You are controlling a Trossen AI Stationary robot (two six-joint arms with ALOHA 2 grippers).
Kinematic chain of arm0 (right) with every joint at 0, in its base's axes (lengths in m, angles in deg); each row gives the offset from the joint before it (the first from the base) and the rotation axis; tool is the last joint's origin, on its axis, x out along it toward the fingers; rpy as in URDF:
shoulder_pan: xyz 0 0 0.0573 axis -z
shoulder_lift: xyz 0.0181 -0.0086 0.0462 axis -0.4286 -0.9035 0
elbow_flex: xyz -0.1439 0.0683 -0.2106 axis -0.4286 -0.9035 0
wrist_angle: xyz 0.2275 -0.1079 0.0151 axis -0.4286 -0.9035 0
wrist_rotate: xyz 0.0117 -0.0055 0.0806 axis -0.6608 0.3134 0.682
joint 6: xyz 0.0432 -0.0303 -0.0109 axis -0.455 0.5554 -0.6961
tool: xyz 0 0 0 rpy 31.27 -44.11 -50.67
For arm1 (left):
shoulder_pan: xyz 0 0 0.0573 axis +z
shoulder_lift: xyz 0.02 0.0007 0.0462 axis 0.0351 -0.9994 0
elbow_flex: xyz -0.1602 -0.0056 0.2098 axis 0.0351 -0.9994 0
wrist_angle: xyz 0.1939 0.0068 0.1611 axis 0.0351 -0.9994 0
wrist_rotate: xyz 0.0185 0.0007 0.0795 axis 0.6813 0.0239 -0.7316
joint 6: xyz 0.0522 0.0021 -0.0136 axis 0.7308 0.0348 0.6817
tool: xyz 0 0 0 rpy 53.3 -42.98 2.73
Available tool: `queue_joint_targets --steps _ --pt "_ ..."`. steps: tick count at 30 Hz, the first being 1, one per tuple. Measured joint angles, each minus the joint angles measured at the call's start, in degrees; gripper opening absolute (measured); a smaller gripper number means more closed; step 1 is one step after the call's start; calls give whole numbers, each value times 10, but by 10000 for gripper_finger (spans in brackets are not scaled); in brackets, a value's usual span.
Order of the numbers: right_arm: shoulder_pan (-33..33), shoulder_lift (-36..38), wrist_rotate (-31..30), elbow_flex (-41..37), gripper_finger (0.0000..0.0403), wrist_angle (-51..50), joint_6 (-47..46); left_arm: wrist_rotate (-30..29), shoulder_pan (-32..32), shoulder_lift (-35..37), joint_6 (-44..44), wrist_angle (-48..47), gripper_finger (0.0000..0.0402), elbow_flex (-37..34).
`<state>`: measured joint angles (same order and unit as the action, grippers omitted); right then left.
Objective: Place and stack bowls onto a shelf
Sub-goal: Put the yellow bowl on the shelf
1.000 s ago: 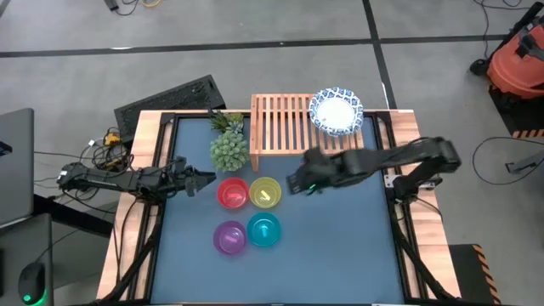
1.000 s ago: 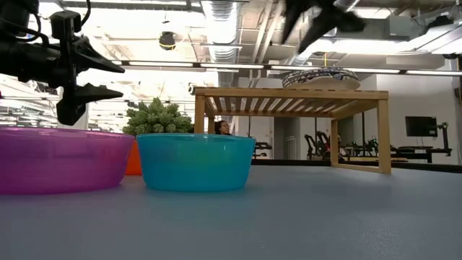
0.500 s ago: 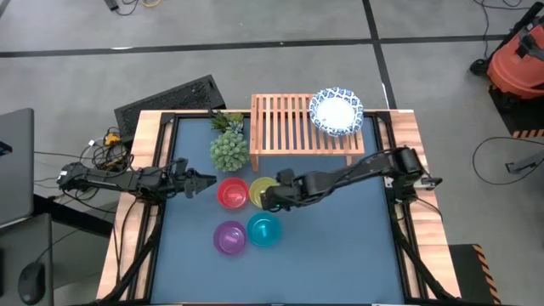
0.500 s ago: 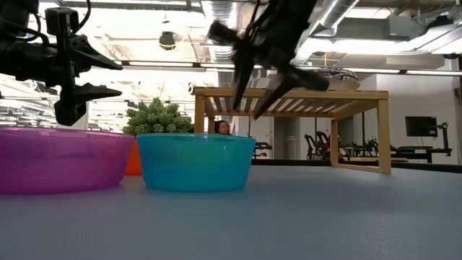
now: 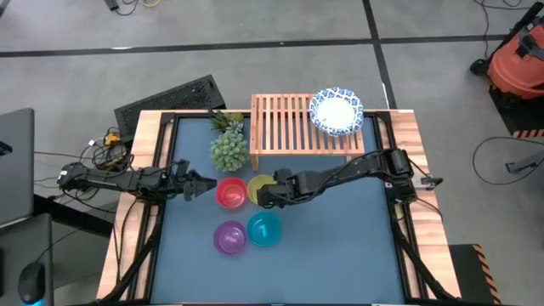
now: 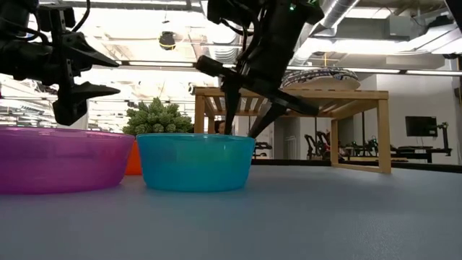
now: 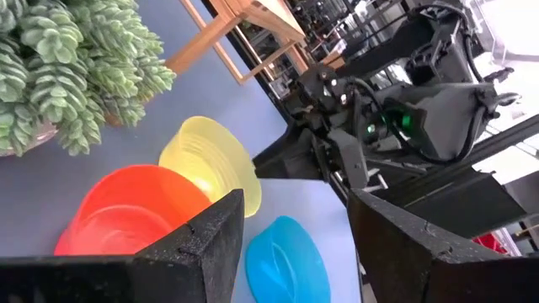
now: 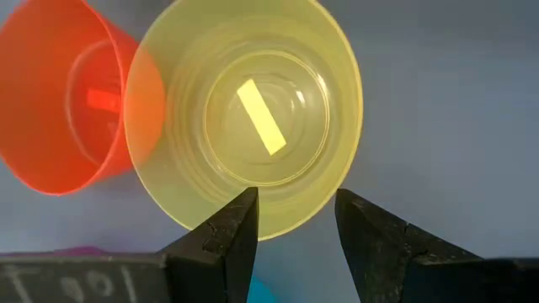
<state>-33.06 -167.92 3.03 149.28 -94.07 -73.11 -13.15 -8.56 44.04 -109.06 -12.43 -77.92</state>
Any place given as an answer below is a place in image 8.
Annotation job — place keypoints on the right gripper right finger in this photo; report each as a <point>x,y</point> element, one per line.
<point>379,261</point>

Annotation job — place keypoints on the orange translucent plastic bowl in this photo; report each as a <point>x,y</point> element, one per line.
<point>50,105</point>

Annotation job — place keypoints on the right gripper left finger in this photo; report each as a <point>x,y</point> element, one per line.
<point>219,261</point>

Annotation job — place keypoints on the yellow translucent plastic cup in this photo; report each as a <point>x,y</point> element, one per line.
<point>252,42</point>

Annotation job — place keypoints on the blue translucent plastic bowl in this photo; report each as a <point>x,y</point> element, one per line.
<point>259,292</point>

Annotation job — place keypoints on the purple translucent plastic bowl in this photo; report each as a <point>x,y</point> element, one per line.
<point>80,251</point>

